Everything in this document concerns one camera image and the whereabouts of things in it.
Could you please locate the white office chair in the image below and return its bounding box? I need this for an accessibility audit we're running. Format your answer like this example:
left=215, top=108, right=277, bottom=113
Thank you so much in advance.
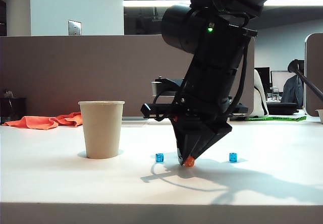
left=253, top=69, right=270, bottom=116

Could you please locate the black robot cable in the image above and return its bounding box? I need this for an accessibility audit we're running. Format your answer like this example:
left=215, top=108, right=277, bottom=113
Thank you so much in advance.
left=227, top=14, right=249, bottom=116

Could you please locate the person in dark jacket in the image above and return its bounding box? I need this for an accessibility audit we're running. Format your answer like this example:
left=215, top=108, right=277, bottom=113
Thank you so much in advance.
left=280, top=76, right=305, bottom=109

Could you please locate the black flat case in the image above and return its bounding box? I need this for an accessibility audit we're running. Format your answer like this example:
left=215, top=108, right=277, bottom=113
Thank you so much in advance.
left=266, top=102, right=299, bottom=116

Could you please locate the brown partition with white edge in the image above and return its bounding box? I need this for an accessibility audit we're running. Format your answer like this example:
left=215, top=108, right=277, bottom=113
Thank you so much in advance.
left=304, top=33, right=323, bottom=116

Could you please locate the brown paper cup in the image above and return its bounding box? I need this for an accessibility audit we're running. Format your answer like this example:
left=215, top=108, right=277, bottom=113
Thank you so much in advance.
left=78, top=100, right=126, bottom=159

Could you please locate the black computer monitor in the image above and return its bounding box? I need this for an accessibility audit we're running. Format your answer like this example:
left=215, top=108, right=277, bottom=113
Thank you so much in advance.
left=254, top=67, right=271, bottom=91

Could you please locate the orange cloth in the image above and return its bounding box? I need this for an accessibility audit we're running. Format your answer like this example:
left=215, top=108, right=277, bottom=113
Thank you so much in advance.
left=3, top=111, right=83, bottom=130

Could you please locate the green tape strip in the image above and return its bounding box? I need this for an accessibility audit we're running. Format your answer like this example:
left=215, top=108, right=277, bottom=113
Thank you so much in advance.
left=246, top=115, right=307, bottom=122

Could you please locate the metal wall plate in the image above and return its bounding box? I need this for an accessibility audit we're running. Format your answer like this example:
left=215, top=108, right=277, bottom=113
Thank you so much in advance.
left=68, top=19, right=82, bottom=36

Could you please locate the black pole with knob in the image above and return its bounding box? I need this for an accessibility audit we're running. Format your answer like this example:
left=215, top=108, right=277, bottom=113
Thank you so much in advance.
left=287, top=59, right=323, bottom=97

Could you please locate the black waste bin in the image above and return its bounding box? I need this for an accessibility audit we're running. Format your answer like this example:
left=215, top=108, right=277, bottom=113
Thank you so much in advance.
left=0, top=97, right=27, bottom=125

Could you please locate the brown desk partition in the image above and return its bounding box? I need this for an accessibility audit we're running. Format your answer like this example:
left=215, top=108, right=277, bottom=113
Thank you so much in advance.
left=0, top=34, right=255, bottom=118

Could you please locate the monitor with white screen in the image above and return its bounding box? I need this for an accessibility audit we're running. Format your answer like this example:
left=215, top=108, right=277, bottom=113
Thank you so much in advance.
left=271, top=70, right=297, bottom=93

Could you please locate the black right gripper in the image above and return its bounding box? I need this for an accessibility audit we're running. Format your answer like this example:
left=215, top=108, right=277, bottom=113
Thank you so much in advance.
left=140, top=61, right=249, bottom=166

